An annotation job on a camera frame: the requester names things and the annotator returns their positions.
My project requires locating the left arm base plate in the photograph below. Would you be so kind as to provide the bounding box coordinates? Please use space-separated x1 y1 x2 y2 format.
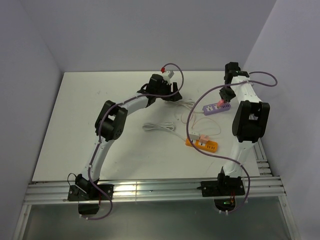
67 184 114 202

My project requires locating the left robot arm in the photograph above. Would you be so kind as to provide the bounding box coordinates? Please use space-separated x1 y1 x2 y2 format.
75 69 182 200

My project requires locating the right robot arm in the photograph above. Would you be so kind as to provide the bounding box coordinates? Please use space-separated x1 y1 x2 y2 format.
216 62 270 195

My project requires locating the white plug adapter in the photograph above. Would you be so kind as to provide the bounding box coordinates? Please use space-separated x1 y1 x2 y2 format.
188 132 201 141

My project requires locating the purple power strip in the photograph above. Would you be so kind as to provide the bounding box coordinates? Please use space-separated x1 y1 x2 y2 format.
202 103 231 116

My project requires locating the aluminium mounting rail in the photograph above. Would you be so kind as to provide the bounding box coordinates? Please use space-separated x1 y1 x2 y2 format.
23 174 286 205

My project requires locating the orange power strip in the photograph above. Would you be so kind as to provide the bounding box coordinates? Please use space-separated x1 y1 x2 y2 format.
185 138 218 153

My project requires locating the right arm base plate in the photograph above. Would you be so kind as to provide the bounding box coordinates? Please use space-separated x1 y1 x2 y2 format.
198 180 246 197

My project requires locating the pink charger block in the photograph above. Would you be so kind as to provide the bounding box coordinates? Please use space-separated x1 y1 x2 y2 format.
198 134 210 144

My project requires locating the white orange strip cable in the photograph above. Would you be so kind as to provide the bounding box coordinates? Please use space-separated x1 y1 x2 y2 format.
142 121 188 141

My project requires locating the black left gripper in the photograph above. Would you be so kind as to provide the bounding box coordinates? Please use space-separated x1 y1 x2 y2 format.
155 81 182 102

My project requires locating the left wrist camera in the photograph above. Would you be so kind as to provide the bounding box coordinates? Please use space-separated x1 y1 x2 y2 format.
160 67 174 85

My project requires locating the white purple strip cable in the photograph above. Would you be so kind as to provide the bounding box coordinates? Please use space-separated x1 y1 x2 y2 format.
164 98 205 113

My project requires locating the pink plug adapter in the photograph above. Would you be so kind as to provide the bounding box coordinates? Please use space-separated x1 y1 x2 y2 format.
216 99 225 108

